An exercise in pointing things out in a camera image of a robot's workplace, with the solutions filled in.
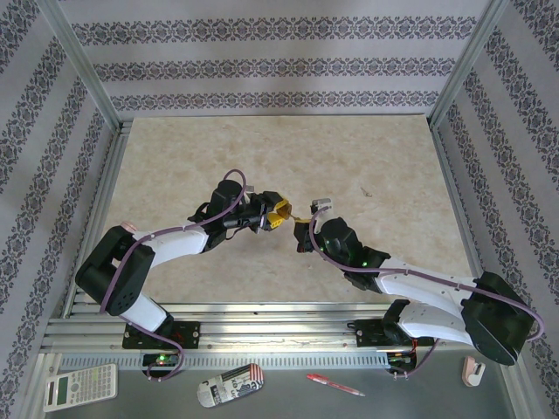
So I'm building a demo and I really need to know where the red pen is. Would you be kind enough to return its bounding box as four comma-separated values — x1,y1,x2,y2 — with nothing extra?
306,373,366,397

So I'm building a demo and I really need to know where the printed pencil case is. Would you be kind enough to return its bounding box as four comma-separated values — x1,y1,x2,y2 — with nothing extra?
196,363,266,409

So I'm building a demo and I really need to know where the pink white correction tape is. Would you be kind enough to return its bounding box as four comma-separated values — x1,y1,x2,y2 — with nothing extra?
461,355,487,388

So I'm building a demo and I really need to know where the white scientific calculator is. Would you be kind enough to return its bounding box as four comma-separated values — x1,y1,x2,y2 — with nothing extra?
42,363,119,413

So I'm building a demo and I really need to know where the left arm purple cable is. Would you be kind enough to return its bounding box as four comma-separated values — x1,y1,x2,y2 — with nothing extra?
99,168,255,381

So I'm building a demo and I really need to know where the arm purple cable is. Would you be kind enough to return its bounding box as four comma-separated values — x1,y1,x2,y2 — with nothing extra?
99,168,255,381
308,207,545,380

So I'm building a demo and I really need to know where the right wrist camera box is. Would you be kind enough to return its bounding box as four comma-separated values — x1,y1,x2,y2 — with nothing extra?
310,197,335,217

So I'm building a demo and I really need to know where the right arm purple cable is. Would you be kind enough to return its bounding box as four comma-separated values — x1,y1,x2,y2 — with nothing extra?
308,207,545,380

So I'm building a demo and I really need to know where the aluminium rail beam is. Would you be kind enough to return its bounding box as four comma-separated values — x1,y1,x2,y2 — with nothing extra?
41,300,519,353

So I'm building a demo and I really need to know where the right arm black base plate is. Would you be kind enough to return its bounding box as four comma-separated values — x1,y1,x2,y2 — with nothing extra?
354,318,411,349

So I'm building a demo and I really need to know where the aluminium side rail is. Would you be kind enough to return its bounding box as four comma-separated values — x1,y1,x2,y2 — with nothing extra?
63,121,132,309
430,121,499,315

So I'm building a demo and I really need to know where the grey slotted cable duct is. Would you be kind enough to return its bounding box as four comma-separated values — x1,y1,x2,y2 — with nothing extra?
59,352,390,370

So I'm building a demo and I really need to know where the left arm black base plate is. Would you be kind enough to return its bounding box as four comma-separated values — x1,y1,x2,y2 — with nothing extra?
121,321,201,350

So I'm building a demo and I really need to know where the aluminium frame post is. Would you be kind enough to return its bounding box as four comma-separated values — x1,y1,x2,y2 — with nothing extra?
37,0,122,132
429,0,511,127

